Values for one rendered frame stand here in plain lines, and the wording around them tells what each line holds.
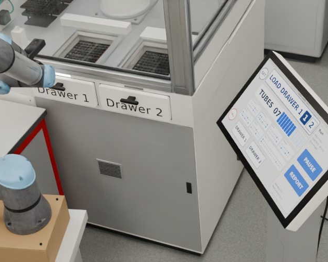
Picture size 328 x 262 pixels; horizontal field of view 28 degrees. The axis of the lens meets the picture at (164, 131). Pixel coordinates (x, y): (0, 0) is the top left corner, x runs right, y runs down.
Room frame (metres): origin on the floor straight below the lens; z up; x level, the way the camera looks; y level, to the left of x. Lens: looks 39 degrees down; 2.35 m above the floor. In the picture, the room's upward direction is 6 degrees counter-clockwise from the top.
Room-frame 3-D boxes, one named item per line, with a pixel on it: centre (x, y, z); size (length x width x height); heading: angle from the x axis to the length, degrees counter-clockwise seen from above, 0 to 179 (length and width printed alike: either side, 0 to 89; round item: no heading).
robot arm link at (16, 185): (1.46, 0.47, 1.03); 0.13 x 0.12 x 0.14; 79
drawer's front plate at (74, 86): (2.14, 0.38, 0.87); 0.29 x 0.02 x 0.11; 63
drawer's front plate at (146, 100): (2.00, 0.10, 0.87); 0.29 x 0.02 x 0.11; 63
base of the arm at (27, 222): (1.46, 0.46, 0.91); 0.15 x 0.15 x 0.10
